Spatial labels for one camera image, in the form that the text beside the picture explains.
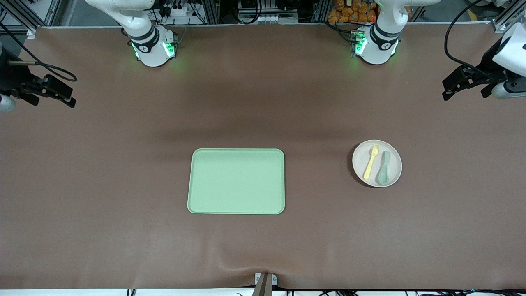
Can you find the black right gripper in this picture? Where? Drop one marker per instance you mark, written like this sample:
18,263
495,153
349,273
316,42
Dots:
11,76

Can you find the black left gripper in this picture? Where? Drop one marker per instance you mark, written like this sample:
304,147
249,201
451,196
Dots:
487,68

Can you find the beige round plate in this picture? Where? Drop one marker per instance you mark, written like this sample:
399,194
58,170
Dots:
395,162

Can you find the green plastic spoon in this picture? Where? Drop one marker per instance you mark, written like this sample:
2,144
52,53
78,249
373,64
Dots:
383,176

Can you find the yellow plastic fork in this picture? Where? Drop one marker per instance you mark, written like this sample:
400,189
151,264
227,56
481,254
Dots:
370,166

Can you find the brown table cover mat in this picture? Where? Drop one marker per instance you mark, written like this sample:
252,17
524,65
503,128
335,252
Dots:
123,164

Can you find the orange packaged items pile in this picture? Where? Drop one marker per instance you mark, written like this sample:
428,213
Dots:
349,16

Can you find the white power strip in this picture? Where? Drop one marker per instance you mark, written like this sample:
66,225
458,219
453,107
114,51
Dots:
176,11

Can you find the light green rectangular tray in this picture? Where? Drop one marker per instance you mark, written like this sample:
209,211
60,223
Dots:
236,181

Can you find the grey electronics box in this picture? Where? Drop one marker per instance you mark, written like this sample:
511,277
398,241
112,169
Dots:
267,17

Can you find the aluminium frame profile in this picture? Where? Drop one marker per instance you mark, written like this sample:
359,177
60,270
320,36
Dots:
507,16
41,14

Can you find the aluminium frame post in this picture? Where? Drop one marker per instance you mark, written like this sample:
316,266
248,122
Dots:
210,12

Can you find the metal table edge bracket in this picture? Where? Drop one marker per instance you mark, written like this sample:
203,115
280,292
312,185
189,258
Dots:
265,285

